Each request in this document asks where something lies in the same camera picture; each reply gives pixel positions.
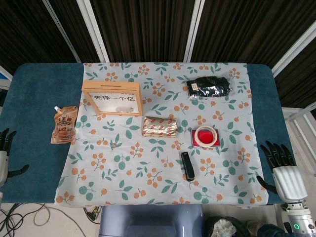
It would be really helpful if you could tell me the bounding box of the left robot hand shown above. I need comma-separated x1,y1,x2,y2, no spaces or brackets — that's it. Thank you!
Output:
0,127,30,188

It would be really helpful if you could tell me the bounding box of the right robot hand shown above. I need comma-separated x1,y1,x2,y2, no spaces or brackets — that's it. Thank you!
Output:
256,140,309,202

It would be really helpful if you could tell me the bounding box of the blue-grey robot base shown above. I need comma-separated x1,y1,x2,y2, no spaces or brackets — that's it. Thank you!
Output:
98,204,205,237

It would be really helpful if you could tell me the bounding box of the person's leg with shoe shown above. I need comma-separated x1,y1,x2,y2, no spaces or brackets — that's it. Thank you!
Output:
246,220,287,237

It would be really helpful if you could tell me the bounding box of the white metal rack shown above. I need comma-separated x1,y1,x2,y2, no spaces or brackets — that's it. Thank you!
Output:
282,103,316,122

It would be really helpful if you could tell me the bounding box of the brown spouted sauce pouch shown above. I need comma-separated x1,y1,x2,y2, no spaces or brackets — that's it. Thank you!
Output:
51,105,79,145

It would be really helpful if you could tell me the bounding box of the teal table cover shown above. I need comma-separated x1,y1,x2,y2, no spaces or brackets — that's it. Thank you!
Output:
0,63,294,205

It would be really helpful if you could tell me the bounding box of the black-bagged trash bin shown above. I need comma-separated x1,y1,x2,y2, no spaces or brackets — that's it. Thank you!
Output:
204,216,247,237

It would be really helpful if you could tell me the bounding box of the white and blue board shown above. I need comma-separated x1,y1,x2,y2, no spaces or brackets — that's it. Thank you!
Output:
0,64,13,83

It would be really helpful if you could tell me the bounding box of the red ink pad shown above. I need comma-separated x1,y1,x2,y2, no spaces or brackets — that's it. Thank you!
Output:
191,127,220,148

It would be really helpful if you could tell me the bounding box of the black stapler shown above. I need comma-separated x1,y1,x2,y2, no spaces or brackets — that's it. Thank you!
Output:
180,151,196,182

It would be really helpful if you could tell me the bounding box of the beige masking tape roll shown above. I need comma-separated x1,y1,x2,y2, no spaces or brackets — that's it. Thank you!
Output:
194,125,218,146

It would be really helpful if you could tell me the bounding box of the black item in plastic bag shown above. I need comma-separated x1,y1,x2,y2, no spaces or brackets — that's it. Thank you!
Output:
186,76,233,101

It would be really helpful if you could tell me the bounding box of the gold foil wrapped package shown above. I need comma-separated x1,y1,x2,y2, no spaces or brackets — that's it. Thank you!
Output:
142,115,178,138

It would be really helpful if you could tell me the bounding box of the floral tablecloth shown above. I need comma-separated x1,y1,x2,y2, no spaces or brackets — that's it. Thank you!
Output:
54,62,270,205

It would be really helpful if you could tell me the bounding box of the floor cable bundle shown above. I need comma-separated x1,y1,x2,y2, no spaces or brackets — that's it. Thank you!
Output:
0,202,102,237

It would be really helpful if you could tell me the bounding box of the wooden coin box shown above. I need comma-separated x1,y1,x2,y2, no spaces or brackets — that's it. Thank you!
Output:
81,80,144,117

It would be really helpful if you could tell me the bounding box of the thin white partition post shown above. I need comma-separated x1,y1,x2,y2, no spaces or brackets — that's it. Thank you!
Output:
41,0,82,64

